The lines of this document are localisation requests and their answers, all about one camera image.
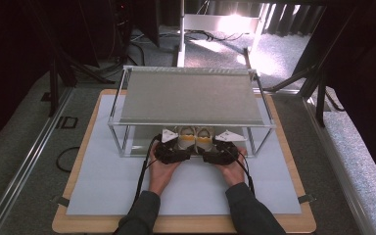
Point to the person's right hand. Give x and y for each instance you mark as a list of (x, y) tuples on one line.
[(233, 173)]

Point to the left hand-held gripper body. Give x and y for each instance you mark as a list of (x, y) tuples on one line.
[(168, 153)]

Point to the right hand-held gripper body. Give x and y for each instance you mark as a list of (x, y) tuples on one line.
[(225, 153)]

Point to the black metal stand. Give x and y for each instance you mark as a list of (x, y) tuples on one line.
[(320, 101), (53, 88)]

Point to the white and grey sneaker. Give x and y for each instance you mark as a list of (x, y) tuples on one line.
[(186, 137), (204, 137)]

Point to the black floor bracket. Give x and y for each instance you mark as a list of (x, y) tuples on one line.
[(68, 122)]

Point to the pale blue mat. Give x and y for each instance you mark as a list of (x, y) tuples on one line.
[(111, 189)]

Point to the person's left hand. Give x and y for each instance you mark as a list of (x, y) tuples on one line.
[(163, 174)]

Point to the metal shoe rack grey shelves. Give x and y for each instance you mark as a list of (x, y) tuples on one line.
[(189, 98)]

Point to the aluminium rail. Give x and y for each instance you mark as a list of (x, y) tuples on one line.
[(29, 160), (336, 169)]

